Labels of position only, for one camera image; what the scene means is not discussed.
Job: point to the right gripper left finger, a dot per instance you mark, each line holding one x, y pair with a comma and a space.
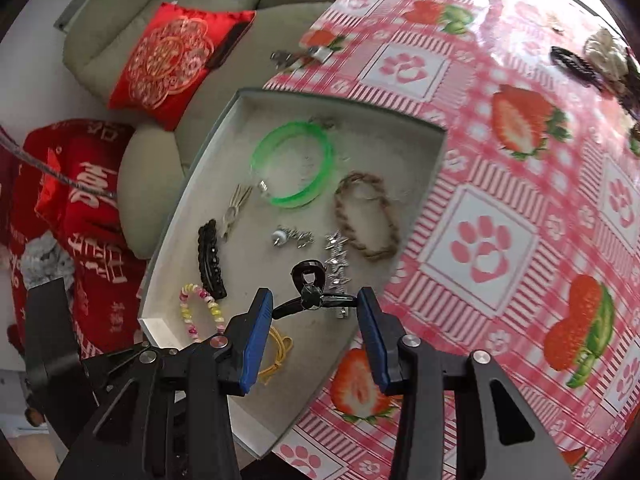
167, 416

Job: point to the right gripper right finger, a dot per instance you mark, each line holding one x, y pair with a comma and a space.
498, 434

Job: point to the black beaded hair clip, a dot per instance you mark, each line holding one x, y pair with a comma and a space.
208, 261

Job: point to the small black claw clip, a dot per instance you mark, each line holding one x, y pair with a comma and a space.
309, 278

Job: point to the beige rabbit hair clip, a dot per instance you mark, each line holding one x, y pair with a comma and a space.
239, 197

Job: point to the small silver earring charm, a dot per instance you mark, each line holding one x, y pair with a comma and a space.
283, 235

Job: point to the green translucent bangle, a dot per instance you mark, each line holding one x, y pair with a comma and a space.
292, 164

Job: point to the strawberry pattern tablecloth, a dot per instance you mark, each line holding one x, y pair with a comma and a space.
528, 244

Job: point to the red printed blanket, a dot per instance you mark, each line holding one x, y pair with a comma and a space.
83, 222

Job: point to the grey shallow tray box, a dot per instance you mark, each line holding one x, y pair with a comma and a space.
404, 152

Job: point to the green armchair sofa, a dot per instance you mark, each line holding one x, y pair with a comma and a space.
155, 161

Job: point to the red embroidered cushion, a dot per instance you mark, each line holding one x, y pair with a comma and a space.
168, 63

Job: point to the dark patterned scrunchie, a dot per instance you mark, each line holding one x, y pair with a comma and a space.
630, 96

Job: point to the black smartphone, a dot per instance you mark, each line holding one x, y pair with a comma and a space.
221, 52

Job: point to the cream scrunchie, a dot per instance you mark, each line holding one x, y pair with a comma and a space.
607, 55

